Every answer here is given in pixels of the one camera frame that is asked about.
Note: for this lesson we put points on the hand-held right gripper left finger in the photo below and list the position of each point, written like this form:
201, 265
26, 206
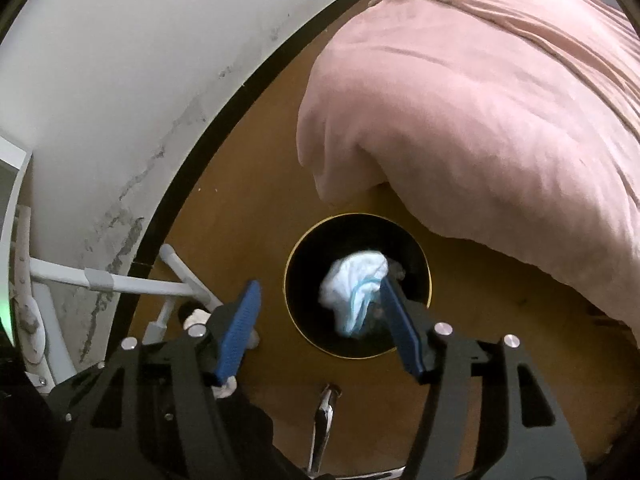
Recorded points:
240, 332

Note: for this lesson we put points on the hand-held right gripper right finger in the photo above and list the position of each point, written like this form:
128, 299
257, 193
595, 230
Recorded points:
402, 330

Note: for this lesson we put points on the white cloth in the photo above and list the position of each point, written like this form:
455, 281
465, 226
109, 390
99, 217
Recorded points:
350, 285

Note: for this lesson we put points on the yellow round trash bin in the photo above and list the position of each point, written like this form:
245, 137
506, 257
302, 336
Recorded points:
310, 310

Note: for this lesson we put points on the white desk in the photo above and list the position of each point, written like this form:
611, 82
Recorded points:
125, 285

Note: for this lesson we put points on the black baseboard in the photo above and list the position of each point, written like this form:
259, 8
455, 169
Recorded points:
197, 160

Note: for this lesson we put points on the bed with pink sheet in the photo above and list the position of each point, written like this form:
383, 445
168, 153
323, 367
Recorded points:
475, 110

